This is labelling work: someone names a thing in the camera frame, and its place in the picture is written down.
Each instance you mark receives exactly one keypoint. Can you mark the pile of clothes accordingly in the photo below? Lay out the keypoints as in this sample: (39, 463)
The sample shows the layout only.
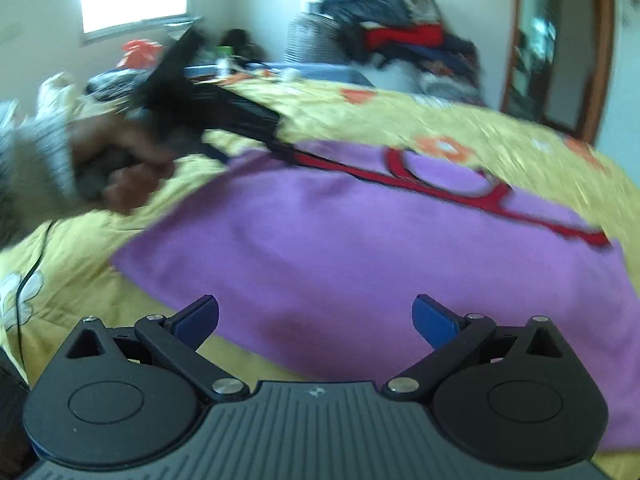
(380, 32)

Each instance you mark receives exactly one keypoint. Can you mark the yellow floral bedspread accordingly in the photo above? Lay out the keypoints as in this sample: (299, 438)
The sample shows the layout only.
(63, 272)

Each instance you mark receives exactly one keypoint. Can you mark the grey knitted sleeve forearm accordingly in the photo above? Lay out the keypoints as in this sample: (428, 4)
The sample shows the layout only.
(37, 177)

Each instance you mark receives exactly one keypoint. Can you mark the white quilted cloth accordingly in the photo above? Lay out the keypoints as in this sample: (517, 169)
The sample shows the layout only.
(58, 96)

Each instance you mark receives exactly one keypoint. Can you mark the orange plastic bag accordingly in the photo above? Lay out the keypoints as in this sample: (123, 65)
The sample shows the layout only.
(140, 54)

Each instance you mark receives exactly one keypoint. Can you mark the wooden door frame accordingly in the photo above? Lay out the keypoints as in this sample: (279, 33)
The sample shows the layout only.
(559, 65)

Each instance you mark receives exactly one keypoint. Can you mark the black backpack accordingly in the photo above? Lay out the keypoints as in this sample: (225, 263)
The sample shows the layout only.
(242, 45)

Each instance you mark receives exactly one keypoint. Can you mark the blue striped blanket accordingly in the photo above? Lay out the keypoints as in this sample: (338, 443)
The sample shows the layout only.
(319, 71)

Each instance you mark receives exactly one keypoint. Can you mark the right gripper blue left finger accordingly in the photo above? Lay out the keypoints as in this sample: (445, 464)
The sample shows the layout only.
(195, 323)

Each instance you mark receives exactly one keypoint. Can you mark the person's left hand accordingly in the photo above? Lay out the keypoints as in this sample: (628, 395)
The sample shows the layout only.
(117, 163)

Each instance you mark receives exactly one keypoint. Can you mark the checkered houndstooth bag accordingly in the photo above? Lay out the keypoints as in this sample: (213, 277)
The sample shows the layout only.
(314, 38)

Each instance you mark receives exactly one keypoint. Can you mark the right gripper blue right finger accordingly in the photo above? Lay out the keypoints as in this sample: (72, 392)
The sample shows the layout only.
(436, 324)

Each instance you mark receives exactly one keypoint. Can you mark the purple sweater red collar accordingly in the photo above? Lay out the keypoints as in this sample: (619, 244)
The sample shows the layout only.
(315, 264)

